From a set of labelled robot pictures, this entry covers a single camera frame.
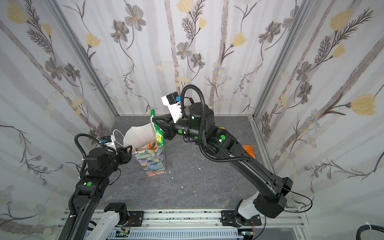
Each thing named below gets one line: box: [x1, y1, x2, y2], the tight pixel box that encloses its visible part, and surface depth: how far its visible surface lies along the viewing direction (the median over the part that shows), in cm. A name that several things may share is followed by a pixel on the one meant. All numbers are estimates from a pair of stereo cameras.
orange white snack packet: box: [146, 139, 158, 150], surface depth 86 cm
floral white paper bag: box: [123, 123, 166, 177], surface depth 81 cm
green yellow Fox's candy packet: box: [150, 109, 165, 148], surface depth 53 cm
